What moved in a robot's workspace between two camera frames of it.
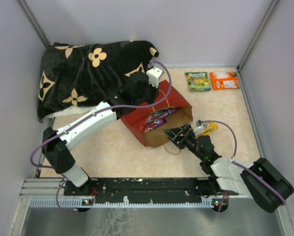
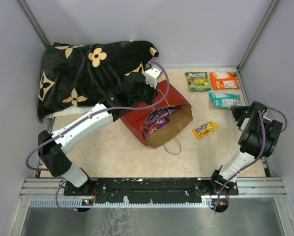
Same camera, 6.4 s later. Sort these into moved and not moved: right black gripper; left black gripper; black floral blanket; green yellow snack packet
Moved: right black gripper
Not moved: black floral blanket; green yellow snack packet; left black gripper
